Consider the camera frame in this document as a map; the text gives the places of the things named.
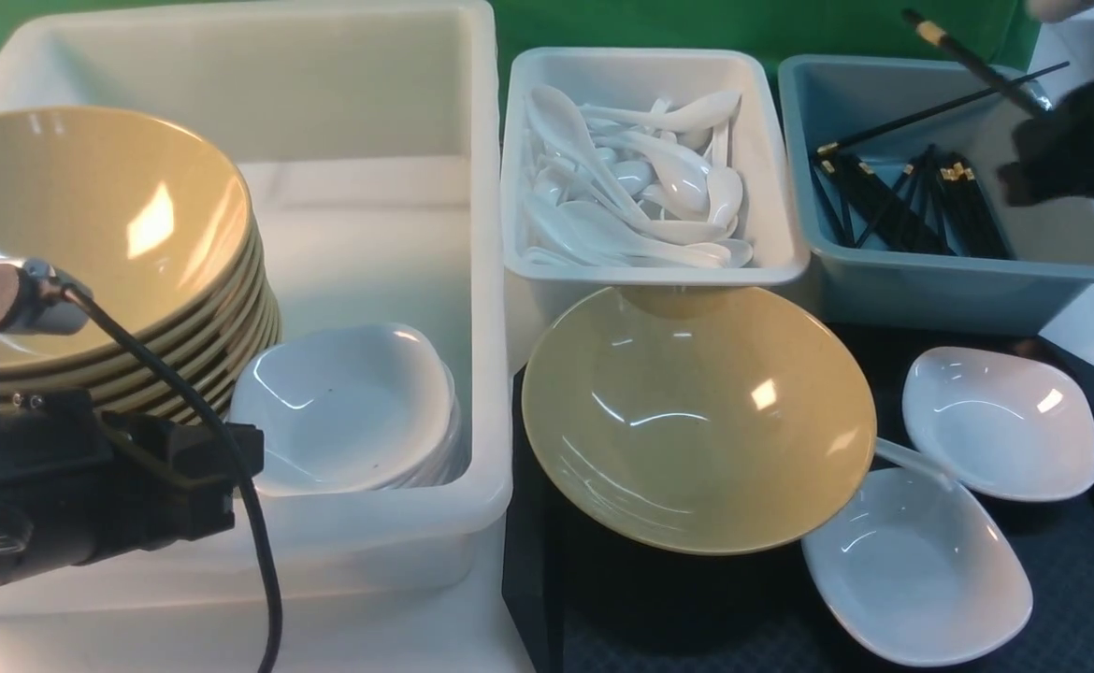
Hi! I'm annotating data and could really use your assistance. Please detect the white sauce dish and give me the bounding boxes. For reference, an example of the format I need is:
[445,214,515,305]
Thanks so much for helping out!
[901,348,1094,503]
[800,467,1034,668]

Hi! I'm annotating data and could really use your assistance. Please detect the white spoon bin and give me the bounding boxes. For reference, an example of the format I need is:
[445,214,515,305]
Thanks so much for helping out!
[500,47,811,323]

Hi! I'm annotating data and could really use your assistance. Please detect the stack of white sauce dishes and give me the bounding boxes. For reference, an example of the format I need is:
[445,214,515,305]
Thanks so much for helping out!
[229,323,463,498]

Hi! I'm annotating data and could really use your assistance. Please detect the black chopstick gold tip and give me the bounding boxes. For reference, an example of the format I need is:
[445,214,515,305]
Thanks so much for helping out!
[900,7,1044,118]

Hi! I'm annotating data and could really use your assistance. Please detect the blue-grey chopstick bin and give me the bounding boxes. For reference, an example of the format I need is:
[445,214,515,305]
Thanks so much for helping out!
[777,55,1094,336]

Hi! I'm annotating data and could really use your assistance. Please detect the black serving tray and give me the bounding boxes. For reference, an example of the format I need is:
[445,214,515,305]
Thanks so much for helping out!
[501,323,1094,672]

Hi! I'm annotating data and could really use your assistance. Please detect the black camera cable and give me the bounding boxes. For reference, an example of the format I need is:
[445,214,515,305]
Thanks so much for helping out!
[51,271,284,673]

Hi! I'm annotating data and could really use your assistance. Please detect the pile of white spoons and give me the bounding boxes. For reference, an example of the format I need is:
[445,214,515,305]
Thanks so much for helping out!
[511,85,754,269]

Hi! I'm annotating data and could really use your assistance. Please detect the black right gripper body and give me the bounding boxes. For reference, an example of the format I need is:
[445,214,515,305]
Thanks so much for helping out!
[996,80,1094,208]

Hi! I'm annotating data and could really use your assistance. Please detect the yellow noodle bowl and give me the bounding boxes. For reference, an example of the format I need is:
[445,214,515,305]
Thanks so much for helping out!
[522,287,878,555]

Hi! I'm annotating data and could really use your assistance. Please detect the white soup spoon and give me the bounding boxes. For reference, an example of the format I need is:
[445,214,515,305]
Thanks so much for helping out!
[873,437,957,491]

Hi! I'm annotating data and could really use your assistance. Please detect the top stacked yellow bowl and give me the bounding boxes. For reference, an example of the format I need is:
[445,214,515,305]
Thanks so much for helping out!
[0,107,256,334]

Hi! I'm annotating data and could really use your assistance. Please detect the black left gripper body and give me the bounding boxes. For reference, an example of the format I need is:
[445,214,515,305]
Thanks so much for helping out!
[0,388,264,588]

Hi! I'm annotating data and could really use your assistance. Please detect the pile of black chopsticks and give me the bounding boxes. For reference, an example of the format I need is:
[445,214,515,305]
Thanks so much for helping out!
[808,144,1014,262]

